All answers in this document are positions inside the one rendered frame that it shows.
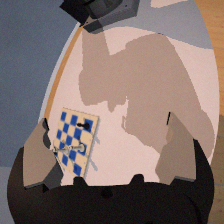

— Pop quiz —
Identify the blue and cream chessboard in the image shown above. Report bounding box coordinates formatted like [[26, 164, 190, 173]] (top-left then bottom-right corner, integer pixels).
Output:
[[52, 108, 100, 178]]

